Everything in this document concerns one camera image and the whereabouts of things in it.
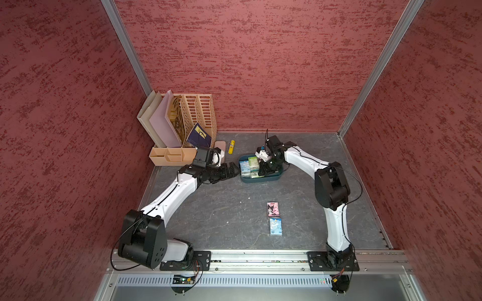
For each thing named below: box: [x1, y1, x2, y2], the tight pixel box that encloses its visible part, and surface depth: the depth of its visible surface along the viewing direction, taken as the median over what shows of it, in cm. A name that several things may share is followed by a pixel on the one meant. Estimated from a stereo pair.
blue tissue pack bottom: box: [269, 217, 283, 236], surface depth 83 cm
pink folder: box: [149, 89, 183, 148], surface depth 95 cm
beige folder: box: [136, 90, 166, 148], surface depth 93 cm
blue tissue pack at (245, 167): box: [239, 160, 252, 179], surface depth 99 cm
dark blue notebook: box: [186, 122, 212, 148], surface depth 106 cm
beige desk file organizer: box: [148, 93, 218, 167], surface depth 105 cm
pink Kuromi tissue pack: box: [266, 201, 280, 217], surface depth 87 cm
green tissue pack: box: [247, 156, 260, 173], surface depth 100 cm
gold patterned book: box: [168, 94, 186, 146], surface depth 104 cm
